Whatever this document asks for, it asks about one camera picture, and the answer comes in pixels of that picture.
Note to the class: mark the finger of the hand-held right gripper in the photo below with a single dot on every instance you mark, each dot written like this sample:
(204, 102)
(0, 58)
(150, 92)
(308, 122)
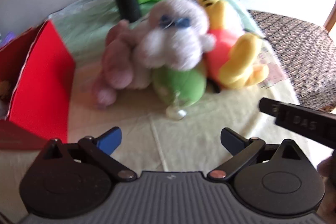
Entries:
(267, 107)

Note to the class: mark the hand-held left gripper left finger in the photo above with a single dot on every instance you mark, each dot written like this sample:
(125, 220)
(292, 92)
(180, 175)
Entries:
(111, 138)

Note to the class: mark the person's right hand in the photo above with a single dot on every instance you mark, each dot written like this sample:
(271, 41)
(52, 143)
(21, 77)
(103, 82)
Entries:
(327, 169)

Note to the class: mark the white fluffy dog plush toy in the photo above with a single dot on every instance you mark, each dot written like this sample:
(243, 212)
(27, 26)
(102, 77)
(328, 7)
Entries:
(173, 37)

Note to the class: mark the woven seat wooden chair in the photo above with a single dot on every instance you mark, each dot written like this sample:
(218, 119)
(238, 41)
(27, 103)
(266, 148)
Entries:
(296, 43)

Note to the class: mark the pale yellow printed tablecloth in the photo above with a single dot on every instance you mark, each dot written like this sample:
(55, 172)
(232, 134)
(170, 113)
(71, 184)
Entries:
(199, 119)

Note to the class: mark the yellow bear plush red shirt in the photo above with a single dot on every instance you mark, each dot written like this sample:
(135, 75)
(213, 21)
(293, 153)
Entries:
(225, 45)

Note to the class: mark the green round plush suction cup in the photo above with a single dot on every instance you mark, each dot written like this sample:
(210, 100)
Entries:
(181, 85)

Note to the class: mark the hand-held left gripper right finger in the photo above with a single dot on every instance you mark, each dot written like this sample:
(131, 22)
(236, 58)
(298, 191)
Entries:
(231, 138)

